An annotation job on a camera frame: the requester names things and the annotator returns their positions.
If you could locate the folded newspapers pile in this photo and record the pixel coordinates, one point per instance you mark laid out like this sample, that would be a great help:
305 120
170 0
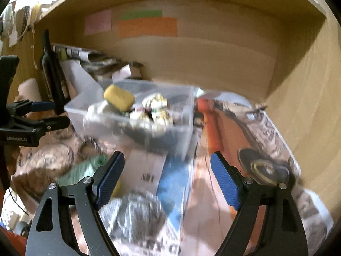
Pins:
88 58

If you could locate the green paper strip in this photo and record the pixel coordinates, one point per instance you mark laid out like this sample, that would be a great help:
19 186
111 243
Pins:
141 14

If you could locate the hanging paper cards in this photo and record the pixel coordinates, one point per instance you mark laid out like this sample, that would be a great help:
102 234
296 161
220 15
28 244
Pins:
16 24

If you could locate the blue flat box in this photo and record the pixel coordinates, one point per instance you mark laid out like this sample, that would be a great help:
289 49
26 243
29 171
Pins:
174 189

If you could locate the yellow sponge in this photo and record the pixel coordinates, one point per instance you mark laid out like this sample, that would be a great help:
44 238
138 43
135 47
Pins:
118 97

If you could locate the red cloth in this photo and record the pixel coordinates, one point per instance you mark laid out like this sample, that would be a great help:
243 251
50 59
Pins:
12 241

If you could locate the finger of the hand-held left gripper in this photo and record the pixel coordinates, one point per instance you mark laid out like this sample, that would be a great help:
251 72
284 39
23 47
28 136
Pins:
44 106
54 123

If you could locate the wooden clothespin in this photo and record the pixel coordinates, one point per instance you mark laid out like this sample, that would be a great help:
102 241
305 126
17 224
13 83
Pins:
259 107

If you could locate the person's left hand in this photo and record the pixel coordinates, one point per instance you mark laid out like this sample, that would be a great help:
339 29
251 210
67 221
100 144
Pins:
29 90

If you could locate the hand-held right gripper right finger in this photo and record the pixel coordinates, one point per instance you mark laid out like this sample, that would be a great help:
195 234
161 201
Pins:
223 181

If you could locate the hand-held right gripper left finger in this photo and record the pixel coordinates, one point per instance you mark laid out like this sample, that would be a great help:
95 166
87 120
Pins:
110 177

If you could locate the orange paper sheet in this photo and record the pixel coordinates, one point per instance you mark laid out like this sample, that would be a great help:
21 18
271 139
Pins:
147 28

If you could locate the clear plastic box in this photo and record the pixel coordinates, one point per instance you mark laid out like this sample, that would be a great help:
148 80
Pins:
149 138

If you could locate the wooden shelf cabinet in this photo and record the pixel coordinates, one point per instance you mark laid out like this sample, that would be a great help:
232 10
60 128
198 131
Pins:
301 85

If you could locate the white patterned soft toy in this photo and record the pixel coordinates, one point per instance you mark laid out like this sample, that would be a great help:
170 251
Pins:
138 118
157 106

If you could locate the green knitted cloth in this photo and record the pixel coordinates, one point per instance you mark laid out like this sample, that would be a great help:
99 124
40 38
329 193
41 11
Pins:
85 172

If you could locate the black upright stand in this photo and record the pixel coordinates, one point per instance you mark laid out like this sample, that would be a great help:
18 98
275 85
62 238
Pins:
54 80

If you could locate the grey knitted cloth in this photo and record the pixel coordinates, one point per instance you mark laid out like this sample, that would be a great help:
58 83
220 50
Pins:
135 213

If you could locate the pink paper sheet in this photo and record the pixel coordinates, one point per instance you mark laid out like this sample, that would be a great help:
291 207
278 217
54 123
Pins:
98 22

